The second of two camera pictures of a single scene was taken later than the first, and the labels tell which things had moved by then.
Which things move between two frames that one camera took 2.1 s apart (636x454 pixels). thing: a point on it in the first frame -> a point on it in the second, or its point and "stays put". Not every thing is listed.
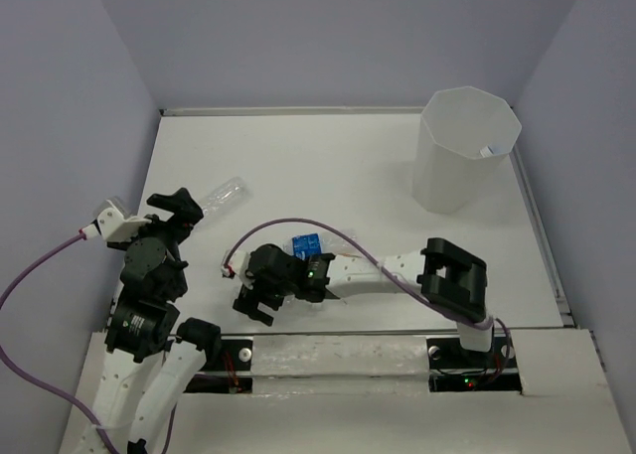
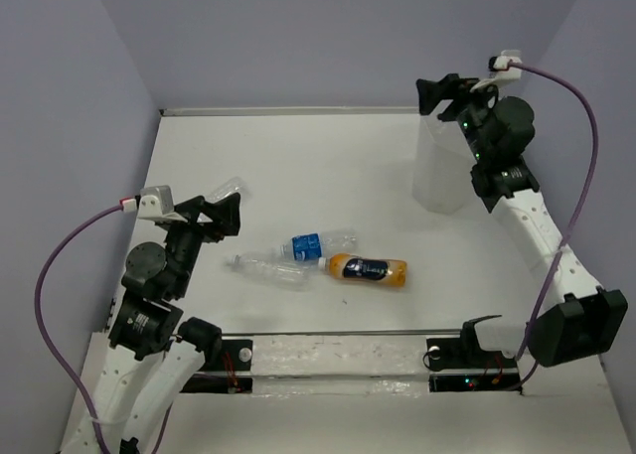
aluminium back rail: x=286 y=110 stays put
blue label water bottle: x=308 y=245 stays put
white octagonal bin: x=464 y=137 stays put
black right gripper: x=247 y=300 -> x=430 y=94
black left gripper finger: x=187 y=213 -> x=226 y=217
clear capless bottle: x=227 y=195 stays put
